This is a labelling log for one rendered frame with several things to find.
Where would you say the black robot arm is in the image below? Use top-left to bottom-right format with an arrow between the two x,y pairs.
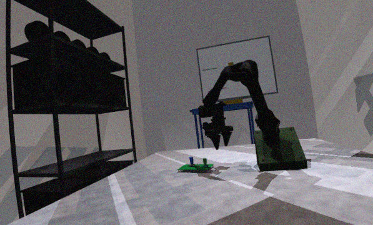
198,60 -> 281,145

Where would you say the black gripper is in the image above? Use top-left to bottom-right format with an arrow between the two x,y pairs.
205,116 -> 233,150

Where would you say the green circuit board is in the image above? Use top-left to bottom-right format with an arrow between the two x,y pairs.
178,157 -> 214,173

